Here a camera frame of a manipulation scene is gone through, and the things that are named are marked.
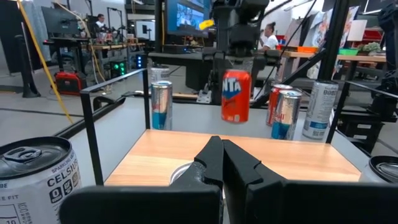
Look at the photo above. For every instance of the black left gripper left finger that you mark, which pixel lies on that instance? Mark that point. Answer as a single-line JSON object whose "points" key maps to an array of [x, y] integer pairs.
{"points": [[192, 202]]}

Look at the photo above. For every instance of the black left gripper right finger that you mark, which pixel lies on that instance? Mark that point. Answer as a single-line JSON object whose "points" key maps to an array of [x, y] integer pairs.
{"points": [[280, 205]]}

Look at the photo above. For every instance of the silver blue Red Bull can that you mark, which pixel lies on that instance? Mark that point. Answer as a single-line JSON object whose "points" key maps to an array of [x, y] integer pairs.
{"points": [[178, 172], [161, 105], [286, 118]]}

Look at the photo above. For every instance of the red orange Fanta can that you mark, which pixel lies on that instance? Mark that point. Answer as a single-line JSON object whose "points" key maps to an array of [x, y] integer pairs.
{"points": [[236, 99], [272, 105]]}

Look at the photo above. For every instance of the white Celsius can black lid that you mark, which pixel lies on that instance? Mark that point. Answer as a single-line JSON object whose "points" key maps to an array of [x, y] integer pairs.
{"points": [[160, 74], [320, 109], [31, 193], [382, 169]]}

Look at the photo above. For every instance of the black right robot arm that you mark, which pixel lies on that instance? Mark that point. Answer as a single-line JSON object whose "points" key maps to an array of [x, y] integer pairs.
{"points": [[237, 34]]}

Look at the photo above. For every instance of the wooden tray board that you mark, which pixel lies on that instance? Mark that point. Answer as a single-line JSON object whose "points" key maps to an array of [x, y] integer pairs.
{"points": [[280, 161]]}

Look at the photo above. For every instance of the black drawer cabinet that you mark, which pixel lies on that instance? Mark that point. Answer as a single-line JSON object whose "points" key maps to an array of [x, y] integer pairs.
{"points": [[357, 137]]}

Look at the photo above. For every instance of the black computer case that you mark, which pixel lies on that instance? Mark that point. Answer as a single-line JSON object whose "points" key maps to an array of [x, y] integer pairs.
{"points": [[186, 71]]}

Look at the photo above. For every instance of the black computer green lights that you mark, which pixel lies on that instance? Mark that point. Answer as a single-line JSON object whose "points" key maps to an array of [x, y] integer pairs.
{"points": [[119, 68]]}

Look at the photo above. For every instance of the orange plastic bin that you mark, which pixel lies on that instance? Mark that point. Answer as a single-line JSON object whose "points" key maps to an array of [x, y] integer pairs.
{"points": [[308, 49]]}

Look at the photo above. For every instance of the person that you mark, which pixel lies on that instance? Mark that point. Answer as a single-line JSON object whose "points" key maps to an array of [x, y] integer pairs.
{"points": [[271, 40], [100, 23]]}

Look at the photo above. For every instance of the green plastic bin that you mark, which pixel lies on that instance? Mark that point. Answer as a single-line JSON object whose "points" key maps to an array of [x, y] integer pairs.
{"points": [[348, 52]]}

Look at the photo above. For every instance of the wooden work table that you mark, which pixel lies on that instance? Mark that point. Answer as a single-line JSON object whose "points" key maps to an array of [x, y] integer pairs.
{"points": [[363, 58]]}

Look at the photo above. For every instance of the red black case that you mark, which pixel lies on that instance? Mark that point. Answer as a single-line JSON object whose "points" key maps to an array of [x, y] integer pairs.
{"points": [[70, 82]]}

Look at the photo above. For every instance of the small green plant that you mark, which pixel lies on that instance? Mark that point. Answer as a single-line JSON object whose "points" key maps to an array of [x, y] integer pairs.
{"points": [[371, 47]]}

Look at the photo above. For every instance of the large display screen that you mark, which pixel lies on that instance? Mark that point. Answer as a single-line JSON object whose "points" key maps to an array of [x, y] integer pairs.
{"points": [[186, 17]]}

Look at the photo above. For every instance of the dark computer monitor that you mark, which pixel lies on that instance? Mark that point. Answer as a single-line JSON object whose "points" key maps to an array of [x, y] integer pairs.
{"points": [[60, 21]]}

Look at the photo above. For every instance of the white metal bracket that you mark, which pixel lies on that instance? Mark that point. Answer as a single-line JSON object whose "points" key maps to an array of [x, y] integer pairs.
{"points": [[204, 97]]}

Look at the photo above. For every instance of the black aluminium table frame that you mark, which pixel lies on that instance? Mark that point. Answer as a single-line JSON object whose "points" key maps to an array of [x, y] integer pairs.
{"points": [[332, 37]]}

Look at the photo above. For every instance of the black floor post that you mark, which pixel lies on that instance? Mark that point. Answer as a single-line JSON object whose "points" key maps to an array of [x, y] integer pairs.
{"points": [[26, 68]]}

